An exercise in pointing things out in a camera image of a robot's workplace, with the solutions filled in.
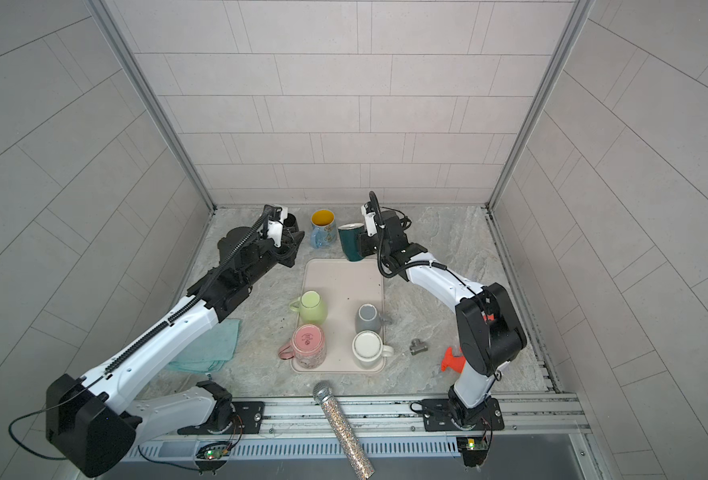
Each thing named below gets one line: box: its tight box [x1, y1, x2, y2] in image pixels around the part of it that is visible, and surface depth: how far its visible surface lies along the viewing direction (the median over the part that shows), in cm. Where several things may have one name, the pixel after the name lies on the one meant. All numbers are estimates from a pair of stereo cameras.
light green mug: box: [289, 290, 328, 326], surface depth 84 cm
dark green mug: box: [338, 222, 365, 262], surface depth 91 cm
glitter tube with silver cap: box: [313, 380, 375, 480], surface depth 68 cm
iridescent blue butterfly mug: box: [310, 208, 337, 249], surface depth 101 cm
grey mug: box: [355, 303, 381, 333], surface depth 80 cm
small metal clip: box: [409, 339, 429, 356], surface depth 82 cm
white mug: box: [352, 330, 394, 369], surface depth 77 cm
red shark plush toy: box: [441, 346, 466, 374], surface depth 81 cm
